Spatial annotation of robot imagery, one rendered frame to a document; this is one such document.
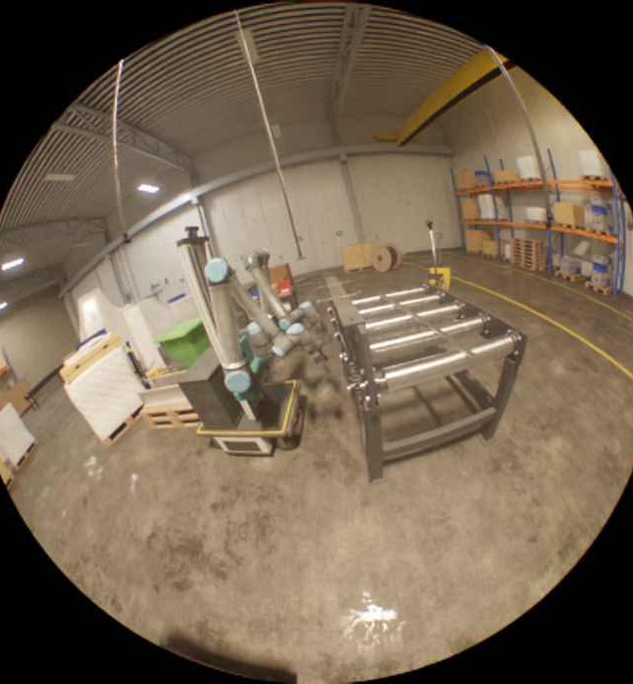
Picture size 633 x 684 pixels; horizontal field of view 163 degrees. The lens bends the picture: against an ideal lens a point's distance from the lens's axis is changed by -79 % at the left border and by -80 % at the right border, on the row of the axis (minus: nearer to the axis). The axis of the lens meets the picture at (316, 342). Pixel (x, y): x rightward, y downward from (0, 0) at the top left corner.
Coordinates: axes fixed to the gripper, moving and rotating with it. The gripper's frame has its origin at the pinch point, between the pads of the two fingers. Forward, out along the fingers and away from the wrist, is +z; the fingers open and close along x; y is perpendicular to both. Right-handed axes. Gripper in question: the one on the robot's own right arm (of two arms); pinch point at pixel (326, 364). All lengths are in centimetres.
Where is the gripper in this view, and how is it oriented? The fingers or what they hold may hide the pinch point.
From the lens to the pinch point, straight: 141.7
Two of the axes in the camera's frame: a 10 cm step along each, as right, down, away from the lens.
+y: -8.0, 5.5, 2.3
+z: 5.9, 6.6, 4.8
